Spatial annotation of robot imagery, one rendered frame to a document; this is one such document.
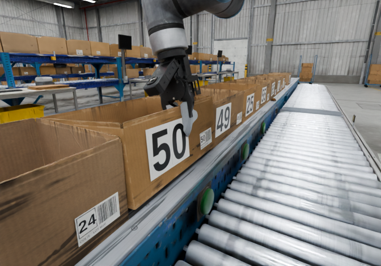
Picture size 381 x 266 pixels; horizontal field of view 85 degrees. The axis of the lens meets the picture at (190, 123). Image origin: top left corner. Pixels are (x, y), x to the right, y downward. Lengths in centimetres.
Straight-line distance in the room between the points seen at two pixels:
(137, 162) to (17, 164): 31
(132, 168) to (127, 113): 40
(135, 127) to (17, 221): 20
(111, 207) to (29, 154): 29
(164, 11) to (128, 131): 28
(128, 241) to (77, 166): 15
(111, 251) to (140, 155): 16
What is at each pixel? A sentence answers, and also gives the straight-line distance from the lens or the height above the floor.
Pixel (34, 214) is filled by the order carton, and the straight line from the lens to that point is 34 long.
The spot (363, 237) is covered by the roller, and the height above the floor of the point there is 74.
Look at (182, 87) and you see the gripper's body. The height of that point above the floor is 112.
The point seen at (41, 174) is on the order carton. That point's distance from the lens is 32.
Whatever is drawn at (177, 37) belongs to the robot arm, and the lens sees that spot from 52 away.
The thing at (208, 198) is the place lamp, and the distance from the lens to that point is 59.
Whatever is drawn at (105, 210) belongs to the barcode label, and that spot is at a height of 94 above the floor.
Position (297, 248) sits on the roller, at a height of 74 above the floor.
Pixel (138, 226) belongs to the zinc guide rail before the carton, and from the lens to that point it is 43.
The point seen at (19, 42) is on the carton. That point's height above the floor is 157.
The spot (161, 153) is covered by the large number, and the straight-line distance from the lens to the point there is 46.
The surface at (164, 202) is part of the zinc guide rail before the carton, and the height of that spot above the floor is 89.
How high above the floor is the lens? 117
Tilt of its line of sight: 16 degrees down
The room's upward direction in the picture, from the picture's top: straight up
